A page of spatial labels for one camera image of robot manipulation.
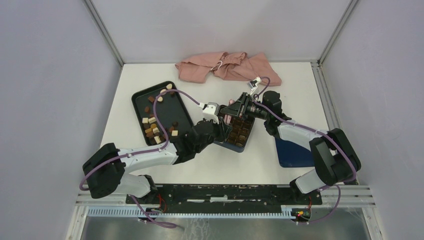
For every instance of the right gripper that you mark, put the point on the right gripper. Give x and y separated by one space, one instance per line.
239 108

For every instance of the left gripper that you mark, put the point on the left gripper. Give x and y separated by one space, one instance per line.
223 131

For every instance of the blue chocolate box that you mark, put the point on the blue chocolate box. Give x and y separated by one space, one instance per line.
238 137

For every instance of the pink silicone tongs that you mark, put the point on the pink silicone tongs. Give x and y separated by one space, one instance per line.
227 119

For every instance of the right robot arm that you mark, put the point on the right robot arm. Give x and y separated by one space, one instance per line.
334 158

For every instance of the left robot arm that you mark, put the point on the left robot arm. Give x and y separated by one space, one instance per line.
110 169

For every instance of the black chocolate tray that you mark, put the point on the black chocolate tray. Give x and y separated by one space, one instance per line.
172 112

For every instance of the white square chocolate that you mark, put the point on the white square chocolate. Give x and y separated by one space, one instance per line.
152 120

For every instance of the pink cloth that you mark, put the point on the pink cloth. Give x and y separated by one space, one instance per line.
237 66

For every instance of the blue box lid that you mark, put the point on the blue box lid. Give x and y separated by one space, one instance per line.
291 155

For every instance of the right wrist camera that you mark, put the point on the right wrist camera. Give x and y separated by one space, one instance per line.
253 85

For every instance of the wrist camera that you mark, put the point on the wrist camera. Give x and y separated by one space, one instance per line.
253 85
210 111

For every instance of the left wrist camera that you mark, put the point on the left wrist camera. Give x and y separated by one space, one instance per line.
210 111

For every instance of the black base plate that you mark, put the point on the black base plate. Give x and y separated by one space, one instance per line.
227 199

